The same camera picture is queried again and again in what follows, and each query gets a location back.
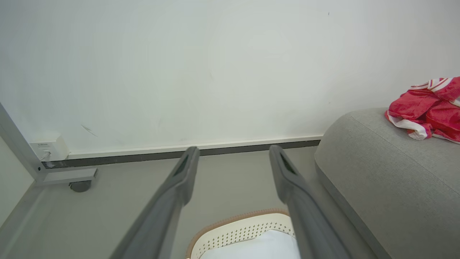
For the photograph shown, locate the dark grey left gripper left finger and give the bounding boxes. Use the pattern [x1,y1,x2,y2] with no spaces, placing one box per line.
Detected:
[110,146,200,259]

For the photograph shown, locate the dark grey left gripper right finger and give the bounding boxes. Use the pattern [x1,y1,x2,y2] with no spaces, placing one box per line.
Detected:
[269,145,351,259]

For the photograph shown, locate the red garment with white stripes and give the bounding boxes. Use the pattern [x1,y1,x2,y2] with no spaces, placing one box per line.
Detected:
[385,76,460,144]

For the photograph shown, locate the white laundry basket brown rim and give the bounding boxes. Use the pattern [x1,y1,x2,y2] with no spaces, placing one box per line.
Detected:
[186,208,301,259]

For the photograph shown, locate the white and black baseboard strip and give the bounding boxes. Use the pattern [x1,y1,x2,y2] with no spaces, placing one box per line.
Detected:
[41,135,324,169]

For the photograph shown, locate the black caster wheel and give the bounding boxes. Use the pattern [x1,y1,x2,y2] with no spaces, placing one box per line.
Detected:
[69,180,92,193]

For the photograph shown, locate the grey fabric sofa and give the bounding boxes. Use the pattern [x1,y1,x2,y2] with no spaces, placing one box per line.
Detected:
[314,107,460,259]

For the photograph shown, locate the beige partition panel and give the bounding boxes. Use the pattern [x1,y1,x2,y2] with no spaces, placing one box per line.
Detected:
[0,137,35,228]

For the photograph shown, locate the white wall socket box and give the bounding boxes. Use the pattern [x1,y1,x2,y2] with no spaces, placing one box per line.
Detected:
[29,135,70,162]

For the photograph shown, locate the grey metal partition frame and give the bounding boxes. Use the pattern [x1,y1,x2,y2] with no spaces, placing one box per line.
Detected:
[0,103,98,231]

